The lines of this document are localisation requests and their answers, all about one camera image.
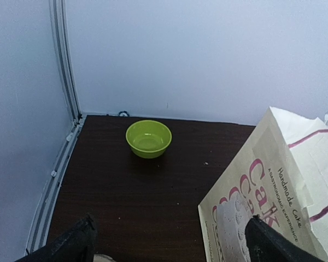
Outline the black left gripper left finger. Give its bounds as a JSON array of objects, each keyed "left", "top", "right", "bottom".
[{"left": 19, "top": 214, "right": 97, "bottom": 262}]

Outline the white pink paper bag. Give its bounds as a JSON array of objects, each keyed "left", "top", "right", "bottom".
[{"left": 198, "top": 107, "right": 328, "bottom": 261}]

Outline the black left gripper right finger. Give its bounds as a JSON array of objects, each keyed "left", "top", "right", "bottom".
[{"left": 245, "top": 215, "right": 321, "bottom": 262}]

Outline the aluminium frame post left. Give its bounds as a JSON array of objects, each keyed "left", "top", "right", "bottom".
[{"left": 25, "top": 1, "right": 82, "bottom": 255}]

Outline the green plastic bowl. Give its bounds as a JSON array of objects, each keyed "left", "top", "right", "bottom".
[{"left": 125, "top": 120, "right": 172, "bottom": 159}]

